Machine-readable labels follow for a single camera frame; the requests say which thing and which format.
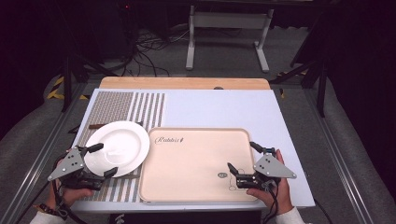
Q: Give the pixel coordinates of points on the aluminium rail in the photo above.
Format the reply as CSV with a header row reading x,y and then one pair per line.
x,y
337,155
40,155

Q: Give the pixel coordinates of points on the person's right hand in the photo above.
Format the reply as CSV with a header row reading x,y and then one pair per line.
x,y
281,196

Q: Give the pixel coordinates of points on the beige plastic tray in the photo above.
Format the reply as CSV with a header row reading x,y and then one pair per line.
x,y
193,168

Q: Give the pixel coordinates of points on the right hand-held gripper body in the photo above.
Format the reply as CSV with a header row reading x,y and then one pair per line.
x,y
272,168

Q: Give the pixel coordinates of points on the white round plate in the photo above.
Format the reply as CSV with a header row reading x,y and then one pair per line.
x,y
124,146

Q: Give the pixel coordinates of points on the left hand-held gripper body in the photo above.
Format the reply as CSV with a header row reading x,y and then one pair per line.
x,y
67,165

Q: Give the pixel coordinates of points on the black metal stand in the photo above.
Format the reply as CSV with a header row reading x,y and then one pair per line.
x,y
67,84
322,87

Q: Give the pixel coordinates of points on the yellow black hazard tape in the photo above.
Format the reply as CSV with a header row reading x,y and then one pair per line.
x,y
56,90

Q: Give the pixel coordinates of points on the person's left hand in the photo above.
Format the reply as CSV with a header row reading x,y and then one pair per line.
x,y
70,195

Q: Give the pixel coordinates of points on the grey striped placemat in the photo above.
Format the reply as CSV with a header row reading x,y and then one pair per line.
x,y
118,105

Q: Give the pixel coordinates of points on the white metal stand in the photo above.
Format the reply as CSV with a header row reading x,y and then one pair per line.
x,y
230,20

